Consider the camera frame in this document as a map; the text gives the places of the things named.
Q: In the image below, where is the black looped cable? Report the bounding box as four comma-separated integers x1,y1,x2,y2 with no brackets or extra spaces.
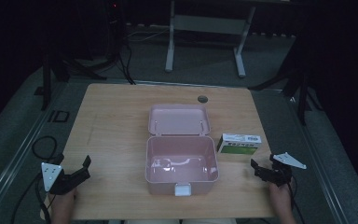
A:
31,135,65,165

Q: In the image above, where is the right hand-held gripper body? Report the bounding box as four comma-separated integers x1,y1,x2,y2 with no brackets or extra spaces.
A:
264,151,308,188

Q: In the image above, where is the white metal desk frame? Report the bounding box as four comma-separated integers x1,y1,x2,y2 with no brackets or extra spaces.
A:
164,0,257,78

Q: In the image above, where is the black metal stand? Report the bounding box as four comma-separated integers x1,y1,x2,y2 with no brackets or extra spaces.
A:
34,54,108,111
247,66,324,127

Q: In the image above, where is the black floor cable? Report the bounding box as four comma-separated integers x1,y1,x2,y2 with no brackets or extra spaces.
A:
117,41,137,86

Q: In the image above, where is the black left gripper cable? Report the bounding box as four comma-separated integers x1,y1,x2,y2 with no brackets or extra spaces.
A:
10,171,52,224

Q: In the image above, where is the white floor cable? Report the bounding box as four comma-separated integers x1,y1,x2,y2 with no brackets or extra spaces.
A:
126,28,171,43

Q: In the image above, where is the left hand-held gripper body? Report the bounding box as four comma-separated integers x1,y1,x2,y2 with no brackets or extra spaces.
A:
40,161,82,196

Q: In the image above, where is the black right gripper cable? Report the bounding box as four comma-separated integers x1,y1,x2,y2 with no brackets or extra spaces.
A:
287,178,307,224

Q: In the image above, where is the person's left hand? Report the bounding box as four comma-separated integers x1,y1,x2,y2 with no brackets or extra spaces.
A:
50,187,79,213

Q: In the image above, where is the white and green medicine box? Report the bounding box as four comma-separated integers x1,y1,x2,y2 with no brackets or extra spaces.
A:
216,133,263,156

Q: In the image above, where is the dark computer tower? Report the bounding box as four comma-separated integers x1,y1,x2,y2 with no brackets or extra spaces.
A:
104,0,127,62

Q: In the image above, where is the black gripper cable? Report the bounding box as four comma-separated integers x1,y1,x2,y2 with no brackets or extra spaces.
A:
287,178,307,224
10,171,52,224

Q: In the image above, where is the person's right hand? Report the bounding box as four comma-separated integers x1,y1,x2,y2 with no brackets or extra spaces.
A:
268,181,294,207

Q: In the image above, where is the pink plastic storage box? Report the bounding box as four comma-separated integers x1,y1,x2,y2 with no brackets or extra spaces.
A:
145,103,220,197

